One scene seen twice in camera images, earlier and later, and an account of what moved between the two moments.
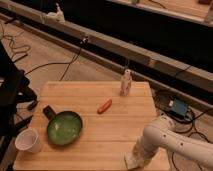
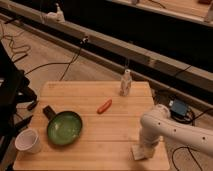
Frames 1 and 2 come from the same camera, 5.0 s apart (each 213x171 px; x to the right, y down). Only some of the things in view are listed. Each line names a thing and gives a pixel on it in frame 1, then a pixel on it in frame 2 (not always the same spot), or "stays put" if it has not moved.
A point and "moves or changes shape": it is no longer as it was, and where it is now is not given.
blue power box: (179, 106) stays put
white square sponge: (132, 160) moves or changes shape
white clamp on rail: (56, 16) stays put
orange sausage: (105, 106) stays put
